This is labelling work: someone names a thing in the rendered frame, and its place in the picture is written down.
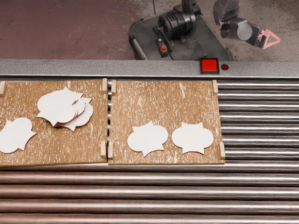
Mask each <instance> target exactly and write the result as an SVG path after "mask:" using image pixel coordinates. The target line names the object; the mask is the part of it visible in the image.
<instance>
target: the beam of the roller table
mask: <svg viewBox="0 0 299 224"><path fill-rule="evenodd" d="M218 63H219V71H220V73H219V75H209V74H200V63H199V61H193V60H60V59H0V78H54V79H104V78H107V79H147V80H284V81H299V62H282V61H218ZM222 64H227V65H228V67H229V68H228V70H222V69H221V65H222Z"/></svg>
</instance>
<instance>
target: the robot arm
mask: <svg viewBox="0 0 299 224"><path fill-rule="evenodd" d="M239 2H240V1H239V0H217V1H215V3H214V7H213V16H214V20H215V24H216V25H222V27H221V29H220V31H221V37H222V38H223V39H230V40H239V41H245V42H247V43H249V44H251V45H253V46H255V47H259V48H262V49H265V48H267V47H269V46H271V45H274V44H276V43H279V42H280V38H279V37H277V36H276V35H275V34H274V33H272V32H271V31H270V30H268V29H266V30H265V31H264V30H262V28H259V27H258V25H255V24H254V23H252V22H249V21H248V22H247V20H246V19H244V18H240V16H239V12H240V10H239V8H240V7H239ZM270 35H271V36H272V37H274V38H275V39H276V41H273V42H270V43H267V40H268V37H269V36H270ZM259 37H262V38H261V41H259V40H258V38H259Z"/></svg>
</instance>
